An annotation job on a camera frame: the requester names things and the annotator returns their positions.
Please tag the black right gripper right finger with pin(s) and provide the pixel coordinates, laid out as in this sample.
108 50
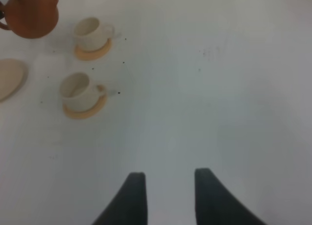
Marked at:
215 205

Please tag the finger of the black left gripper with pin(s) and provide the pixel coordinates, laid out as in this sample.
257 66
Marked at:
1 11

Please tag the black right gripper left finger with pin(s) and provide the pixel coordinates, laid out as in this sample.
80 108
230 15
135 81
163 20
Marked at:
129 206

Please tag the brown clay teapot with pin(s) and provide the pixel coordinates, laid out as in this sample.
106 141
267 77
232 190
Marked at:
30 19

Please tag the beige teapot saucer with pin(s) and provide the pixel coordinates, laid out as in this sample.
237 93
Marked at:
13 73

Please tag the white far teacup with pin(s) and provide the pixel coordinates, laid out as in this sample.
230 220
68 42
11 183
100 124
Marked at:
91 34

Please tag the white teacup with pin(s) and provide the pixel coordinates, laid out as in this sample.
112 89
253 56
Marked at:
91 34
80 93

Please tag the orange far coaster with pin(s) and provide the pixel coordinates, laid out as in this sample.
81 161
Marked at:
94 55

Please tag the orange coaster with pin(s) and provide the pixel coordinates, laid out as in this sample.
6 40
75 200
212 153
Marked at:
90 112
94 55

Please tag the orange near coaster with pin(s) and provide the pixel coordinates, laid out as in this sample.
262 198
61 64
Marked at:
90 112

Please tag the white near teacup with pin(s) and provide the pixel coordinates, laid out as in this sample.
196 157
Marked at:
80 93

